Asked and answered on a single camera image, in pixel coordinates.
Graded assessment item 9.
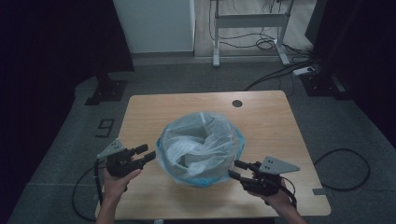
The white metal desk frame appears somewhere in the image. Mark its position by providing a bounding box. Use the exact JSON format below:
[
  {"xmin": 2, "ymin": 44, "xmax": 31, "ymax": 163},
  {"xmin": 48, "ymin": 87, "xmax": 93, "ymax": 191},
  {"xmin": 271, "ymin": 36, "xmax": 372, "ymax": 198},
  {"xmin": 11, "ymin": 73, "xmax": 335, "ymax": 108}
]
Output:
[{"xmin": 210, "ymin": 0, "xmax": 291, "ymax": 68}]

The hand-held gripper cable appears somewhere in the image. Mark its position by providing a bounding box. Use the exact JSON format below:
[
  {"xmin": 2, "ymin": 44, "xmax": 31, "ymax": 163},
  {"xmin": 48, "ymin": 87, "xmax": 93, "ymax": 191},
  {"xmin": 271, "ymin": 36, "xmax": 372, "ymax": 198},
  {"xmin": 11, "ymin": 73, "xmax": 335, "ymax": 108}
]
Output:
[
  {"xmin": 279, "ymin": 176, "xmax": 299, "ymax": 210},
  {"xmin": 92, "ymin": 158, "xmax": 105, "ymax": 207}
]

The white power strip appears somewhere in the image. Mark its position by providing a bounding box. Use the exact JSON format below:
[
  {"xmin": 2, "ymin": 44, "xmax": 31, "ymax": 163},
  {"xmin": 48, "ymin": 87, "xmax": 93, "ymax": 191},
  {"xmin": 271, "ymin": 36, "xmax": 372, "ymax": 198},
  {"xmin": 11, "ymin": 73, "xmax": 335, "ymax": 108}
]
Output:
[{"xmin": 292, "ymin": 65, "xmax": 317, "ymax": 77}]

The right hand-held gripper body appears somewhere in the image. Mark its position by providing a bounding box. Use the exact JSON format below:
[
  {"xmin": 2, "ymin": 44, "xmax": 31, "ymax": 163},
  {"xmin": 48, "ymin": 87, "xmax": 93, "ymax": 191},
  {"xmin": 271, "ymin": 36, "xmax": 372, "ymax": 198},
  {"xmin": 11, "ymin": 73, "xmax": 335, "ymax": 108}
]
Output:
[{"xmin": 242, "ymin": 156, "xmax": 301, "ymax": 197}]

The dark curtain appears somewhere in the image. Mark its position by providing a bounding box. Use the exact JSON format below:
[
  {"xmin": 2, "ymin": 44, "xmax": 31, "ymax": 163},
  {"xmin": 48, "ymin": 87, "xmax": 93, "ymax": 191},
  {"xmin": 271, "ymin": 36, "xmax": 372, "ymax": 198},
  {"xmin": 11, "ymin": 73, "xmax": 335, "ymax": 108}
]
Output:
[
  {"xmin": 0, "ymin": 0, "xmax": 135, "ymax": 218},
  {"xmin": 306, "ymin": 0, "xmax": 396, "ymax": 147}
]

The left hand-held gripper cable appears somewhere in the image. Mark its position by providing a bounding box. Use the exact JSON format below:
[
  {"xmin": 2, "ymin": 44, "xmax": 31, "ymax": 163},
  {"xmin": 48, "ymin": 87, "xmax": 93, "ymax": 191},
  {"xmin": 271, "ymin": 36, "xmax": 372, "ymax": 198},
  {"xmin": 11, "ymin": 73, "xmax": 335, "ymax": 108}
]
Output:
[{"xmin": 92, "ymin": 158, "xmax": 105, "ymax": 207}]

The right hand-held gripper cable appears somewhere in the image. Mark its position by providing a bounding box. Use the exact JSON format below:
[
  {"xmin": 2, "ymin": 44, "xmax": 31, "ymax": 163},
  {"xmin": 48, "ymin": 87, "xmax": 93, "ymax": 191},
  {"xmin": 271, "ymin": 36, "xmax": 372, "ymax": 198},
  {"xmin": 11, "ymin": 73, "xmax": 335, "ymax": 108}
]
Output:
[{"xmin": 279, "ymin": 176, "xmax": 299, "ymax": 210}]

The thick black floor cable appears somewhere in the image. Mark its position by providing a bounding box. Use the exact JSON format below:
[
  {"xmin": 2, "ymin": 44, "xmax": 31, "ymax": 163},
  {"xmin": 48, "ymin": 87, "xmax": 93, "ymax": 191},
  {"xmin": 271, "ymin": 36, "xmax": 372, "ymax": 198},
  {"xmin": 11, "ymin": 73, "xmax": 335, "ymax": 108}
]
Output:
[{"xmin": 243, "ymin": 58, "xmax": 317, "ymax": 91}]

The tangle of thin black cables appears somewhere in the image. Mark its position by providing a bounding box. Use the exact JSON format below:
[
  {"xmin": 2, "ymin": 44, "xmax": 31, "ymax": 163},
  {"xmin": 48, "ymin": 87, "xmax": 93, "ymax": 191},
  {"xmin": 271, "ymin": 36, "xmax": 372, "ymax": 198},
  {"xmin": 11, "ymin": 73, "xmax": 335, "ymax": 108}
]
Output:
[{"xmin": 207, "ymin": 0, "xmax": 314, "ymax": 58}]

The grey tape strip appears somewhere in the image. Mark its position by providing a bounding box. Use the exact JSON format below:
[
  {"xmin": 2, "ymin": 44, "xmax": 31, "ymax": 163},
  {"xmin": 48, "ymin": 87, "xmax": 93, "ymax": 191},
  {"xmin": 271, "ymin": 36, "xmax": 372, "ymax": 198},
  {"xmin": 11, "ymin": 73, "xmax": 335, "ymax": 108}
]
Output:
[{"xmin": 312, "ymin": 188, "xmax": 334, "ymax": 197}]

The black stand base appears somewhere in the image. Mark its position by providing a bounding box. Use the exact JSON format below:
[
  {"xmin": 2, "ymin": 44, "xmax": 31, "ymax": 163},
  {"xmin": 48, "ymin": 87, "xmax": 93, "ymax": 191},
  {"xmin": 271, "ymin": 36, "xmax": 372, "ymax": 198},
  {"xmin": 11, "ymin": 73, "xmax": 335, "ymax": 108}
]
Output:
[
  {"xmin": 84, "ymin": 72, "xmax": 129, "ymax": 106},
  {"xmin": 299, "ymin": 72, "xmax": 353, "ymax": 101}
]

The person's right hand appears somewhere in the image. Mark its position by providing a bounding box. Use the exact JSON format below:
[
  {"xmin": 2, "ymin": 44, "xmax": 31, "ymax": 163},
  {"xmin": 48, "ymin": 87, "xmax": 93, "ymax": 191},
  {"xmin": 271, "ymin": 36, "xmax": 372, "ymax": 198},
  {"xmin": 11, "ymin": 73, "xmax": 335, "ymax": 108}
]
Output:
[{"xmin": 248, "ymin": 185, "xmax": 295, "ymax": 213}]

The white cabinet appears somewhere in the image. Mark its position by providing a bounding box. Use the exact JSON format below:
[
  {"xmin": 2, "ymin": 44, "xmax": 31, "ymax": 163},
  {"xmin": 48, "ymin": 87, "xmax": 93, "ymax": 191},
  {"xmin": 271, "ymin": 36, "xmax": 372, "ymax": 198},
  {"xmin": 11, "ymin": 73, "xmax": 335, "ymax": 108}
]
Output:
[{"xmin": 112, "ymin": 0, "xmax": 196, "ymax": 54}]

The black floor cable loop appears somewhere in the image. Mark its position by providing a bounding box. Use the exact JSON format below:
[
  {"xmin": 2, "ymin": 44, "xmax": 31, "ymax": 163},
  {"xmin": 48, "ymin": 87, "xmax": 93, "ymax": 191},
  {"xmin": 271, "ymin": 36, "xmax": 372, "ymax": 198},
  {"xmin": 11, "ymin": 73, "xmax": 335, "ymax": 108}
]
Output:
[
  {"xmin": 313, "ymin": 147, "xmax": 372, "ymax": 192},
  {"xmin": 71, "ymin": 166, "xmax": 106, "ymax": 223}
]

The person's left hand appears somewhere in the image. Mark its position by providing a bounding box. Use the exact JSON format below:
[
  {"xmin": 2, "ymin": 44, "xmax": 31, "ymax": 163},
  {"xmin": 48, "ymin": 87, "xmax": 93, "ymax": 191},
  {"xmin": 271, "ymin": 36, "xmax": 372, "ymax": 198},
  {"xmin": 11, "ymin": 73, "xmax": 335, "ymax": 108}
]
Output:
[{"xmin": 102, "ymin": 168, "xmax": 142, "ymax": 202}]

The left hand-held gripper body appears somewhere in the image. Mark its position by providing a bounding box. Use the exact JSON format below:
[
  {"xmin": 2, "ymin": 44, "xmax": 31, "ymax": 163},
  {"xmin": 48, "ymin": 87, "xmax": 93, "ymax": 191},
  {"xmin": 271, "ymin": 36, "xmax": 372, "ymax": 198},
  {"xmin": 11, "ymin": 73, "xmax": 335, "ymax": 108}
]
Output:
[{"xmin": 96, "ymin": 138, "xmax": 144, "ymax": 178}]

